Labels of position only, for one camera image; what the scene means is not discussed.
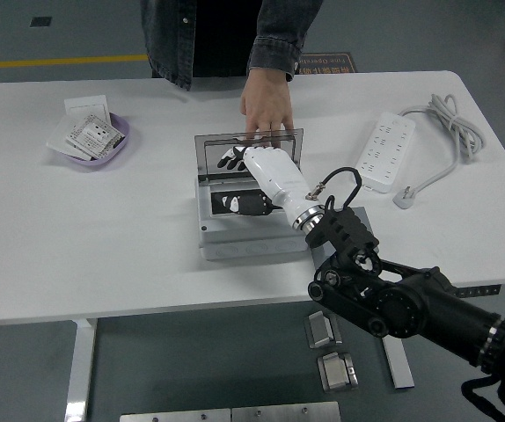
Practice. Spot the person's left hand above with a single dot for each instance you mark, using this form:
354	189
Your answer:
265	101

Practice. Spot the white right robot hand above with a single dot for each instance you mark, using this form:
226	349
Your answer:
279	176

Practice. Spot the grey electrical box clear lid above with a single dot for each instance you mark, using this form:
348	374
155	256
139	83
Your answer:
235	237

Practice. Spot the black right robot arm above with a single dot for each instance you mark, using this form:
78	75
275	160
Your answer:
411	303

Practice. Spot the person's left forearm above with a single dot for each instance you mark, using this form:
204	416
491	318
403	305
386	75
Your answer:
279	39

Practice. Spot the grey cube with round hole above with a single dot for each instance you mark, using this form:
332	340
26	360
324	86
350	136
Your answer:
364	222

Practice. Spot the white power strip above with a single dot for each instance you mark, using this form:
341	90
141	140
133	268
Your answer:
384	145

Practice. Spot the small metal block fixture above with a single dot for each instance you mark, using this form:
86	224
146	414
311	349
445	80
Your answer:
320	332
336	373

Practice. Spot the white socket panel with print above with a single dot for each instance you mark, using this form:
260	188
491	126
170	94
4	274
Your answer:
94	136

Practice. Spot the purple plastic tray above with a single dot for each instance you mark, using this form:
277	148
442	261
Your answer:
90	162

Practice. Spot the white flat card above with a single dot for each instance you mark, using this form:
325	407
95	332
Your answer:
59	136

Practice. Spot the black perforated bar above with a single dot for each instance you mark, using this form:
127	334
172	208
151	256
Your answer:
481	291

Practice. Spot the black floor hatch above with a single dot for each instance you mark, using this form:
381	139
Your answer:
41	22

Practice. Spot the plain white switch plate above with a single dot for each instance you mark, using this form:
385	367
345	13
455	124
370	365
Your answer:
85	105

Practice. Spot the grey metal base plate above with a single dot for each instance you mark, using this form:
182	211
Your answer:
173	416
283	413

